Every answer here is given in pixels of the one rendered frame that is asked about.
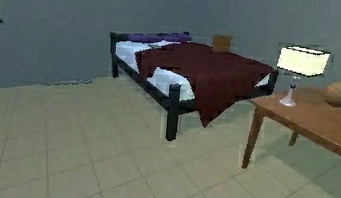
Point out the cream shaded table lamp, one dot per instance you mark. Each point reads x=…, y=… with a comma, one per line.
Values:
x=302, y=61

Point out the brown wooden table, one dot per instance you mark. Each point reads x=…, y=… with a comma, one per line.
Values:
x=324, y=122

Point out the brown basketball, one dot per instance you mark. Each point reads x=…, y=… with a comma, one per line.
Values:
x=340, y=94

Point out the purple pillow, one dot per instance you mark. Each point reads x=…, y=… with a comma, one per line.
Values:
x=156, y=37

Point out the dark red blanket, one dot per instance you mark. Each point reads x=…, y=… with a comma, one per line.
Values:
x=210, y=73

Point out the brown cardboard box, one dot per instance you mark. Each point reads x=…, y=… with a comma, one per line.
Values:
x=222, y=43

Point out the black framed bed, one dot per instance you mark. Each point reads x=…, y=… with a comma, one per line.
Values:
x=173, y=107

